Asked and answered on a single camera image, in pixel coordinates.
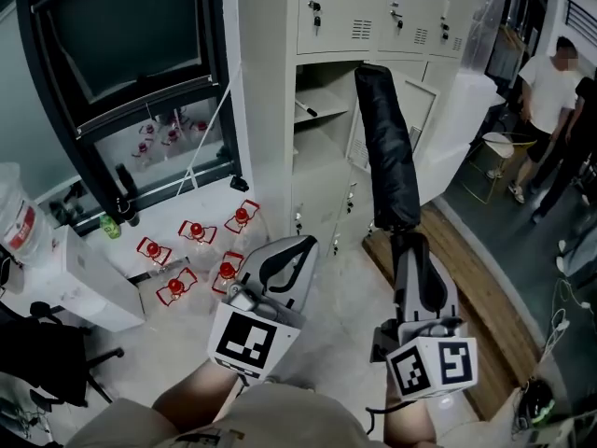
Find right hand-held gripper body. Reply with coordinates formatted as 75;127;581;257
384;316;480;404

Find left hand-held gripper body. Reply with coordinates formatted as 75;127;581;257
207;280;305;383

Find black umbrella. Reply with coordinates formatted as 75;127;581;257
353;63;421;298

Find grey metal locker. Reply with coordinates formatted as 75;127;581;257
235;0;495;259

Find person's left forearm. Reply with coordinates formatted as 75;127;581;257
151;357;246;427

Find person's right forearm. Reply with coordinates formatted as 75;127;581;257
382;395;438;448

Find clear water jug red cap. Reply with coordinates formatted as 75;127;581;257
134;235;174;270
177;218;218;247
210;249;246;296
223;198;261;235
155;266;199;308

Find wooden floor platform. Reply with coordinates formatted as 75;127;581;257
362;202;543;422

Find person's beige shirt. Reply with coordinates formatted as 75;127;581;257
64;383;481;448

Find black helmet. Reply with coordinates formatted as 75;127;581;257
516;377;557;427

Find black thermos bottle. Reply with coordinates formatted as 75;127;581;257
114;162;142;229

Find green drink bottle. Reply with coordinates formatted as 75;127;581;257
99;214;122;241

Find white stool gold legs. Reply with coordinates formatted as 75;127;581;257
465;130;538;205

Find white cardboard box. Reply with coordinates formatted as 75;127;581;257
0;225;146;334

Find black office chair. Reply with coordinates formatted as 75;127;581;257
0;300;126;409

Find large water barrel red label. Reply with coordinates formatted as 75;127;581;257
0;161;50;270

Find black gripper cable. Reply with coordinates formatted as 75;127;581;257
365;399;414;436

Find white power cables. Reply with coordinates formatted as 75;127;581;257
540;238;596;368

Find white blind cord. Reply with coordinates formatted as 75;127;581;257
175;80;233;196

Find black window frame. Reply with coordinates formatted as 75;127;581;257
15;0;244;238

